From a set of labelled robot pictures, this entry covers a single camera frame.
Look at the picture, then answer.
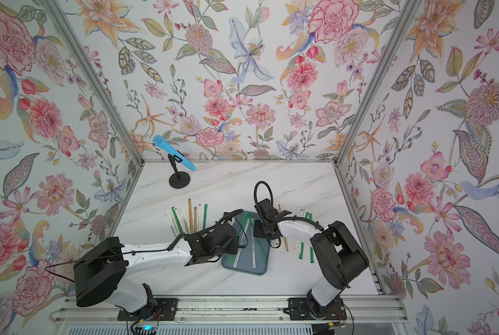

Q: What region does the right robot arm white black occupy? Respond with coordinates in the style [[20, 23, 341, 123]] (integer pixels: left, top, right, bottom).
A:
[[255, 199, 370, 318]]

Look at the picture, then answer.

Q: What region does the blue-grey storage tray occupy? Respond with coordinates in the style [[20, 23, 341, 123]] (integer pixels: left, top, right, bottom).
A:
[[221, 212, 270, 276]]

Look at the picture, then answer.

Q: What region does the brown paper straw left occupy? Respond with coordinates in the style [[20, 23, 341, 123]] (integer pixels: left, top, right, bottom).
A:
[[188, 198, 194, 233]]

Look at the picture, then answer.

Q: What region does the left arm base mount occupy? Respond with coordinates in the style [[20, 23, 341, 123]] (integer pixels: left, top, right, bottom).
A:
[[117, 298, 178, 321]]

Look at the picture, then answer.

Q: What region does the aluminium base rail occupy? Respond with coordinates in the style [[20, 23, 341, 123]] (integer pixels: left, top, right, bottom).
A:
[[50, 296, 407, 325]]

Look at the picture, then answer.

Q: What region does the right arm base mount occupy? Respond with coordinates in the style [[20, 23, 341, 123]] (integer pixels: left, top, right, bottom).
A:
[[283, 297, 347, 322]]

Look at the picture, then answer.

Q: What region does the brown straw right group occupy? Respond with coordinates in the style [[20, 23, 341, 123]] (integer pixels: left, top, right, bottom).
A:
[[277, 203, 289, 252]]

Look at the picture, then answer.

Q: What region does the black round microphone stand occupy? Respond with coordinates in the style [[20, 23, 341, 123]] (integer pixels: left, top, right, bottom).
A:
[[168, 154, 191, 189]]

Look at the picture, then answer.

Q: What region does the blue microphone on stand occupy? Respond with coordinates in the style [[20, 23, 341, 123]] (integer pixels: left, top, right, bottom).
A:
[[153, 135, 196, 171]]

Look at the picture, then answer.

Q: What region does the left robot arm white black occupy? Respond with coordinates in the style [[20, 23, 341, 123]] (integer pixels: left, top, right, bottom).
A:
[[73, 223, 242, 319]]

